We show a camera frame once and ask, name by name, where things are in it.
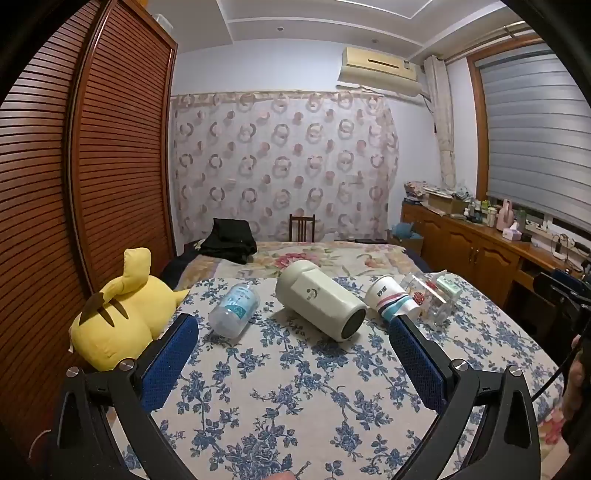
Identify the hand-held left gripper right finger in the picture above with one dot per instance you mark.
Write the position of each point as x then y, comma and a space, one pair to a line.
415, 364

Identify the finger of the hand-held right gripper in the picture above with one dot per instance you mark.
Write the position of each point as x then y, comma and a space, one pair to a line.
556, 288

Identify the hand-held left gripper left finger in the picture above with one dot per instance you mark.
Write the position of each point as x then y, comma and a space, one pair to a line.
168, 367

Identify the cream insulated cup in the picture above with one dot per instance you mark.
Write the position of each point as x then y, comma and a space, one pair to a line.
318, 300

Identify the white striped paper cup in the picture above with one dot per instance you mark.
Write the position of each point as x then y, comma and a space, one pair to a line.
385, 295

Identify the person's right hand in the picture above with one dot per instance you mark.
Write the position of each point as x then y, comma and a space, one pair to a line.
576, 374

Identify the yellow plush toy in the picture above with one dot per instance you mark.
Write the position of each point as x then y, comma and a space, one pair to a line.
124, 318

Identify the clear plastic packaged item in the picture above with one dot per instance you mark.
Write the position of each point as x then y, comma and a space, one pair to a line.
429, 300

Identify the pink tissue box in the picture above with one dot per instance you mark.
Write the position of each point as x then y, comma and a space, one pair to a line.
512, 234

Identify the wooden side cabinet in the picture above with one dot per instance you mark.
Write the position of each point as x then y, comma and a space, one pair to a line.
480, 258

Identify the pink bottle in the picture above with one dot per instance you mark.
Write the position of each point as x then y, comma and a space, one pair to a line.
507, 217

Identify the clear plastic bottle blue label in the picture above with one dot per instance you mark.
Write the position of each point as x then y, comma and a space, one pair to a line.
235, 307

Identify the dark bed sheet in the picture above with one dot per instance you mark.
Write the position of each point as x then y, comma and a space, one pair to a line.
178, 270

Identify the blue floral blanket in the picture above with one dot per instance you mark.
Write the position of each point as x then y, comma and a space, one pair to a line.
300, 392

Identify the blue cloth bag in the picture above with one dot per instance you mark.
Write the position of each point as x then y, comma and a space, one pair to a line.
407, 231

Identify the cardboard box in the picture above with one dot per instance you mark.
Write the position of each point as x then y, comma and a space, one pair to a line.
448, 204

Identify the black bag on bed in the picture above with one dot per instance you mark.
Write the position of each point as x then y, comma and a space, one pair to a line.
228, 240

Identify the grey window blind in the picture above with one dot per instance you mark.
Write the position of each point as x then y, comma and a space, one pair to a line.
535, 129

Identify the dark wooden chair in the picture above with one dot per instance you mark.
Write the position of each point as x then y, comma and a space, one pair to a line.
302, 228

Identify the beige tied side curtain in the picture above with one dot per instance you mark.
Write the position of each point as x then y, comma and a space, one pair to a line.
444, 120

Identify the wooden slatted wardrobe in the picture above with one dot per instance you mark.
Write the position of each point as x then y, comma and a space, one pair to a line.
92, 161

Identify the clear storage box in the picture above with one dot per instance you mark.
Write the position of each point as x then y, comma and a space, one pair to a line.
164, 23

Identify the wall air conditioner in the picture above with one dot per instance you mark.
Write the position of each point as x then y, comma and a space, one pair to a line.
381, 69

